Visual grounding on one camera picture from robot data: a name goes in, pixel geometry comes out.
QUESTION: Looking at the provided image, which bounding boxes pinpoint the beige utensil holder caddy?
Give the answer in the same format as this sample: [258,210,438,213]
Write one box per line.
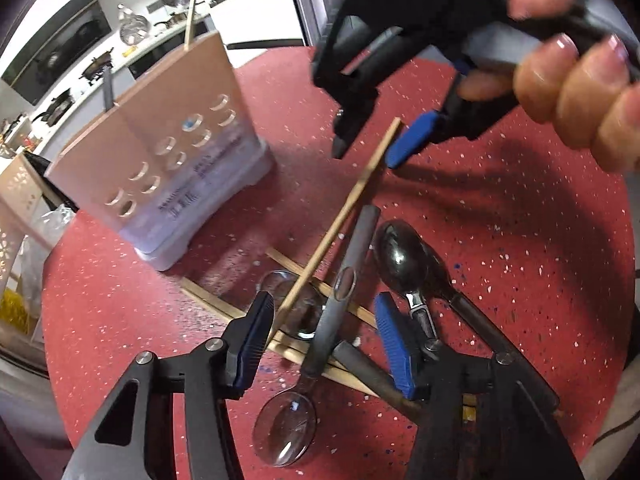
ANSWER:
[46,32,273,271]

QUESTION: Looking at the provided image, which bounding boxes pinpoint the bamboo chopstick blue tip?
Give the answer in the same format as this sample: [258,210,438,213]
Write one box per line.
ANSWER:
[183,0,196,52]

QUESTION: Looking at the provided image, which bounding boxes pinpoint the grey handled clear spoon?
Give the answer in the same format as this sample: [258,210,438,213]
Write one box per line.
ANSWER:
[253,205,380,467]

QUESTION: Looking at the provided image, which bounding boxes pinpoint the dark handled metal spoon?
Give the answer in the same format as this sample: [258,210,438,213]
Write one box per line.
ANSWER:
[373,220,442,353]

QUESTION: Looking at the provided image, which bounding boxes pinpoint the built-in black oven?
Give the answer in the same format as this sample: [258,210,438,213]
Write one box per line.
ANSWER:
[128,28,186,79]

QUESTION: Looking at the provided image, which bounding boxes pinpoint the black hanging cloth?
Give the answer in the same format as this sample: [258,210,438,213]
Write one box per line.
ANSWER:
[23,151,79,214]

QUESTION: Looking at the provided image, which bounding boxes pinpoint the black wok on stove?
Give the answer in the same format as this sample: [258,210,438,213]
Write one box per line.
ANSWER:
[32,89,75,127]

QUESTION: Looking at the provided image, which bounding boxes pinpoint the pot with lid on stove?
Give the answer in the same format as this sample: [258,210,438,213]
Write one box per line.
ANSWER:
[80,49,113,86]

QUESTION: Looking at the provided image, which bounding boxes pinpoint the black range hood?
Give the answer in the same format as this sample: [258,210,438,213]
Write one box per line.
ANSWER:
[2,0,112,105]

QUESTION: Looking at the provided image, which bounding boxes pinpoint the black handled steel spoon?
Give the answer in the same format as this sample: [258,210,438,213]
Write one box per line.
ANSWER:
[421,242,560,413]

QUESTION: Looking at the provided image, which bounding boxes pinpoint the beige perforated storage cart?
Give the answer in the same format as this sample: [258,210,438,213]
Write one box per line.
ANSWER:
[1,154,53,306]

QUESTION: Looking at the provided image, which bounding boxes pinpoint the bamboo chopstick pair member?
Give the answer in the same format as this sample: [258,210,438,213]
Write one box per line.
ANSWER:
[180,278,376,396]

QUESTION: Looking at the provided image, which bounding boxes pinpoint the person right hand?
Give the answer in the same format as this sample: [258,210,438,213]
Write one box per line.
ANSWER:
[458,0,639,174]

